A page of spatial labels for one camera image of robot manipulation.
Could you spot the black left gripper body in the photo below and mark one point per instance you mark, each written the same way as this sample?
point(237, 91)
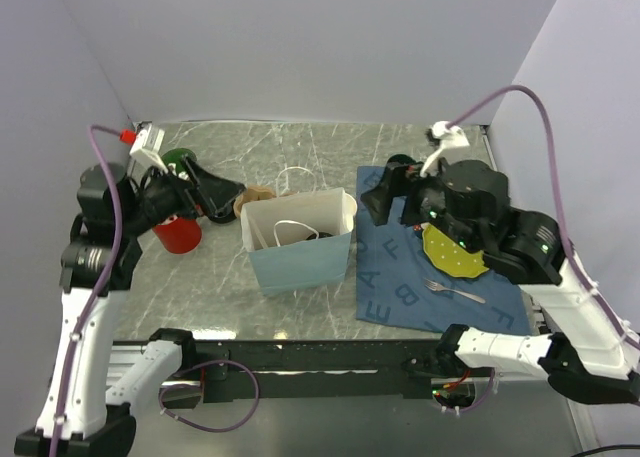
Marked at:
point(164, 197)

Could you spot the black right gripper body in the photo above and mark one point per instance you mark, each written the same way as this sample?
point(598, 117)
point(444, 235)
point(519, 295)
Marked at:
point(424, 201)

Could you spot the light blue paper bag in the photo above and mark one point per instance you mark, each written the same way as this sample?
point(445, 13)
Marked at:
point(274, 232)

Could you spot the black coffee cup lid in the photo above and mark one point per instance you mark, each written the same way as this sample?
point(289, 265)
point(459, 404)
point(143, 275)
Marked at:
point(221, 220)
point(319, 235)

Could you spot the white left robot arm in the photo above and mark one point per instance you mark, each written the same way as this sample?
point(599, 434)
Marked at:
point(83, 415)

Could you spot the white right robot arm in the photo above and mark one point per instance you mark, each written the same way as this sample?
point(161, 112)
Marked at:
point(593, 357)

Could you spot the stacked brown paper cups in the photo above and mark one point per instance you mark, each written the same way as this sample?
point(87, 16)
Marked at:
point(352, 204)

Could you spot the stacked brown pulp carriers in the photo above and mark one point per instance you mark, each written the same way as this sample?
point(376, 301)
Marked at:
point(251, 194)

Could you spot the white mug green inside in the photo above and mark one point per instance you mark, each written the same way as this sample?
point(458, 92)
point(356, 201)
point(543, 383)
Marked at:
point(173, 159)

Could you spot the red cup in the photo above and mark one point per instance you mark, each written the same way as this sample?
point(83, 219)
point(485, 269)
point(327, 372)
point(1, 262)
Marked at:
point(178, 235)

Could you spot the dark green mug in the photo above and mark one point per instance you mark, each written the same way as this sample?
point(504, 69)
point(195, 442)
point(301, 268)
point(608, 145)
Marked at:
point(402, 159)

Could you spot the green polka dot plate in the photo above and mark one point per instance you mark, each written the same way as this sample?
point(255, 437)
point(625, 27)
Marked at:
point(450, 257)

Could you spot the blue letter print cloth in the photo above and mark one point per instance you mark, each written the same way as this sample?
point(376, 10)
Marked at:
point(391, 267)

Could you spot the silver fork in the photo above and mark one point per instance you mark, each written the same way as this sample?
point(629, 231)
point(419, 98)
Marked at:
point(438, 287)

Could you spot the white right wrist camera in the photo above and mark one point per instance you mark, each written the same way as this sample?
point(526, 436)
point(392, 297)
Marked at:
point(450, 139)

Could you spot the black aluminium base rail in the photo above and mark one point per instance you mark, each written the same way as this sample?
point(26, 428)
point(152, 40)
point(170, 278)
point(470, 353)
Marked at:
point(307, 368)

